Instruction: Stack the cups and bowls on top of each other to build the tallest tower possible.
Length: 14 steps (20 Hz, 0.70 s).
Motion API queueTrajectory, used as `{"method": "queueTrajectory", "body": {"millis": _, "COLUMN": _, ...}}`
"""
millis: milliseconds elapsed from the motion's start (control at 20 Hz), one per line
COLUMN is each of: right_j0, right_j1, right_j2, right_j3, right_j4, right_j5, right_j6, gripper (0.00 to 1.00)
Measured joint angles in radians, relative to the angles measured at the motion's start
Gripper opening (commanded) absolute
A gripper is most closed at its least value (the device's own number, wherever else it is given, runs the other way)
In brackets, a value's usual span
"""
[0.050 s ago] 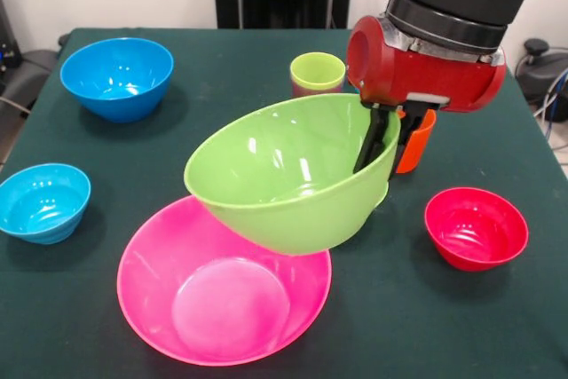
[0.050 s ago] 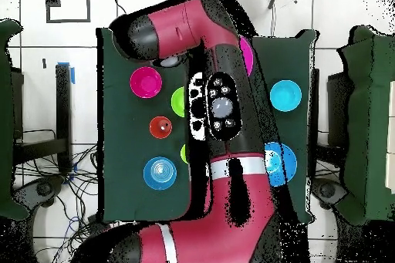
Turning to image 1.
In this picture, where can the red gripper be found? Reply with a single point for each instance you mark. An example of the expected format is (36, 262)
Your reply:
(417, 73)

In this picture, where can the purple cup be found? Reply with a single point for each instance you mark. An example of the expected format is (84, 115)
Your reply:
(306, 93)

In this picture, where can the lime green cup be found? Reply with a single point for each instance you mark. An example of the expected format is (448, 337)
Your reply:
(317, 71)

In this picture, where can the large green bowl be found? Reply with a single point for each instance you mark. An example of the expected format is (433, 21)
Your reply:
(284, 184)

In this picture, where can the orange cup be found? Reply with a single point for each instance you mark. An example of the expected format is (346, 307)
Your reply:
(417, 144)

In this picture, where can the small red-pink bowl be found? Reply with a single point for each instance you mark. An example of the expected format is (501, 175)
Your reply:
(475, 232)

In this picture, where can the black wheel base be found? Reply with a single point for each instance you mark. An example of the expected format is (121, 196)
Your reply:
(27, 77)
(541, 73)

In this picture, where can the dark green table cloth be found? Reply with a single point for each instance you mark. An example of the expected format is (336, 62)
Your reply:
(399, 326)

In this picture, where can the large pink bowl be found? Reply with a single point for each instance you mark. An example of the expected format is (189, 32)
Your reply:
(222, 308)

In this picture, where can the large blue bowl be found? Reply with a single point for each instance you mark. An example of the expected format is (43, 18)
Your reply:
(115, 86)

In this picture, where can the small light blue bowl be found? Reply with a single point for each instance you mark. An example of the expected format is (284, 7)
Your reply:
(44, 206)

